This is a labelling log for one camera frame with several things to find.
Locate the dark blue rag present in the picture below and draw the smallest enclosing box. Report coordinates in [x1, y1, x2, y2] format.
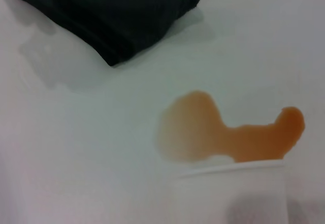
[5, 0, 201, 67]

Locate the orange liquid stain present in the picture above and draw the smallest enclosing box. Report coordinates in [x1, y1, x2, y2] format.
[154, 89, 305, 165]

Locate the white paper cup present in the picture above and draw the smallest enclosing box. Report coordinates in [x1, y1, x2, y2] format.
[175, 162, 287, 224]

